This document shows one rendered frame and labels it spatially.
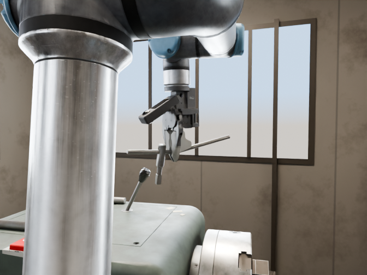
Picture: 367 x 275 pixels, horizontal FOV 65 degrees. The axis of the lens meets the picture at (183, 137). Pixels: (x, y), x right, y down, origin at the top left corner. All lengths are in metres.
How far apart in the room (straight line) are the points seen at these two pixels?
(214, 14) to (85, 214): 0.24
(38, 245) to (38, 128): 0.11
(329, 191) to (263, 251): 0.82
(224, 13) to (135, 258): 0.50
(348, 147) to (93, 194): 2.63
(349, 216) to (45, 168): 2.76
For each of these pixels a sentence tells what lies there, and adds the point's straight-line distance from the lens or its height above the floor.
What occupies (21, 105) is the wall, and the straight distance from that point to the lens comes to 3.51.
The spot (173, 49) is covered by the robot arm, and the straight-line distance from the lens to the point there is 0.68.
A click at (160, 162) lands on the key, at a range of 0.80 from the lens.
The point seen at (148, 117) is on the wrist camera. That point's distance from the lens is 0.76.
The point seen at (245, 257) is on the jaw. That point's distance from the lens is 0.78.
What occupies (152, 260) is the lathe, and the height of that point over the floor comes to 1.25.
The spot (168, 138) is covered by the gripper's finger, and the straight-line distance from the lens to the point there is 0.82.
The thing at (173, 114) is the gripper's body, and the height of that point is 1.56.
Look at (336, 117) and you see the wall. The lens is 2.80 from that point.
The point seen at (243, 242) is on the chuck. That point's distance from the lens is 0.80.
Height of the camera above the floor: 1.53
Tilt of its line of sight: 2 degrees down
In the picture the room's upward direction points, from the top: straight up
